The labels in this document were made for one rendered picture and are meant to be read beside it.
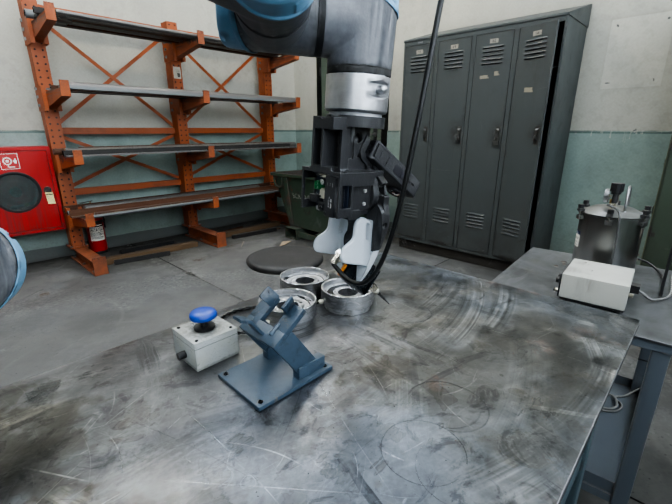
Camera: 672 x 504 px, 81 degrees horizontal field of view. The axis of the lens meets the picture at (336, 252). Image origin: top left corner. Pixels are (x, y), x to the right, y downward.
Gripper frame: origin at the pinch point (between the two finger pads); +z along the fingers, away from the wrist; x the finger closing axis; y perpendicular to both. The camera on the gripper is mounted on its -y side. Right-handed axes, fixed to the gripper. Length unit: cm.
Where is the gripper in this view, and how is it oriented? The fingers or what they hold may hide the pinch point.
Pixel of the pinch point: (354, 268)
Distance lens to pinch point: 54.6
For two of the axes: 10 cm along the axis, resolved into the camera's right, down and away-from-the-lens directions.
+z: -0.7, 9.5, 3.1
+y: -7.5, 1.6, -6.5
